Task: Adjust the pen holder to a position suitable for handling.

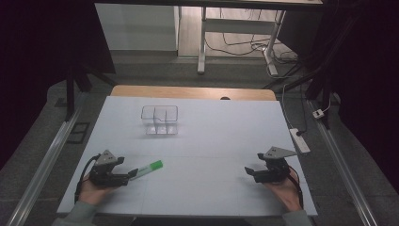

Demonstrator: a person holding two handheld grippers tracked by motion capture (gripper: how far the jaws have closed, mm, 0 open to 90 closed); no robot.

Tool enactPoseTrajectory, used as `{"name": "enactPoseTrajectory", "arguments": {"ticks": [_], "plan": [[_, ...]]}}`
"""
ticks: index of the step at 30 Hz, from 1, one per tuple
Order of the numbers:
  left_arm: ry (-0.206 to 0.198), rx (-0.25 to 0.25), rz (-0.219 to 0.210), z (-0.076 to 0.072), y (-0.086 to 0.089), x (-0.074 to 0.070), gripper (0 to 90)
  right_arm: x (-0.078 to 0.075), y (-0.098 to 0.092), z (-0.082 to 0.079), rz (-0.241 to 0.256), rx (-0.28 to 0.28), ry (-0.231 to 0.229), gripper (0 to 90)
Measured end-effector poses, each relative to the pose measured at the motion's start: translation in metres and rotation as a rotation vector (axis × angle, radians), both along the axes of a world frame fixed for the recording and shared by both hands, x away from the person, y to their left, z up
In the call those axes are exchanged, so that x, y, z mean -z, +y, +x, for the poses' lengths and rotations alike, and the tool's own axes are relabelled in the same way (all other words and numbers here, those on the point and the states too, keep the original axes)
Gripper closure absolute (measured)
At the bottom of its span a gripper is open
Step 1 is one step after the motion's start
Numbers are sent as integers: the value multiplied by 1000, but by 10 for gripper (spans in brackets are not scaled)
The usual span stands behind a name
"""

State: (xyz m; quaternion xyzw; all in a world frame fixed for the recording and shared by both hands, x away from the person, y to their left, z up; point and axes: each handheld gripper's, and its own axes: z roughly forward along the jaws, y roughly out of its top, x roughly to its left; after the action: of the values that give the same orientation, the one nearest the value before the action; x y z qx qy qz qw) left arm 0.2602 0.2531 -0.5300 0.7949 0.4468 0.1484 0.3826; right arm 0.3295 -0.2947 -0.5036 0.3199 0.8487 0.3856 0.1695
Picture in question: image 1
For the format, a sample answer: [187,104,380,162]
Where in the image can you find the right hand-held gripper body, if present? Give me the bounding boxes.
[252,146,298,184]

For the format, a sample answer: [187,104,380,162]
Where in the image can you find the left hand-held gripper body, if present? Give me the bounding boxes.
[88,149,130,189]

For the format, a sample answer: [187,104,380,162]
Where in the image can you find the green and white marker pen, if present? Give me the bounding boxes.
[130,159,165,182]

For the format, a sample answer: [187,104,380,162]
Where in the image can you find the clear plastic organizer box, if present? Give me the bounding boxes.
[140,105,180,137]

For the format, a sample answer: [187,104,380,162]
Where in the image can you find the person's left hand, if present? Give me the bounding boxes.
[77,181,117,206]

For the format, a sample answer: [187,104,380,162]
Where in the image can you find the person's right hand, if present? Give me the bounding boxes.
[263,169,304,212]

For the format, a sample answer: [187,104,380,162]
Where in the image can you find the white power strip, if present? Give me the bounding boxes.
[289,127,311,154]

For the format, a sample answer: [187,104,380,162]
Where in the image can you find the white foam board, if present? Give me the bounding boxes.
[56,95,318,218]

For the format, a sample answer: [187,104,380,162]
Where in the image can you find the black tripod stand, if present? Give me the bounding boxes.
[64,62,119,122]
[263,18,356,130]

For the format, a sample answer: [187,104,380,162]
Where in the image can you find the wooden table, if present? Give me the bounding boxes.
[110,84,278,102]

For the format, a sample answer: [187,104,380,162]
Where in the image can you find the white cabinet panel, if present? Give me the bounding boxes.
[94,3,181,52]

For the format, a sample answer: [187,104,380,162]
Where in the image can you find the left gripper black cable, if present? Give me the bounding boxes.
[73,153,102,204]

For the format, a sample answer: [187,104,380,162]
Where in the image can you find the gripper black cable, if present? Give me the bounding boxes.
[73,153,102,204]
[286,169,305,209]

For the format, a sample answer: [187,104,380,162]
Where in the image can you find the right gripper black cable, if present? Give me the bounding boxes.
[286,169,305,209]

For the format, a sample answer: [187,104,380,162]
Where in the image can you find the aluminium rail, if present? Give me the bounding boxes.
[307,99,379,226]
[6,93,88,226]

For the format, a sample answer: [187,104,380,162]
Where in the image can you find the black floor cables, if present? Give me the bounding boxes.
[205,8,299,64]

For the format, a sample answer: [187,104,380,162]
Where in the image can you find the white desk frame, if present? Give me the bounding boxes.
[197,6,287,77]

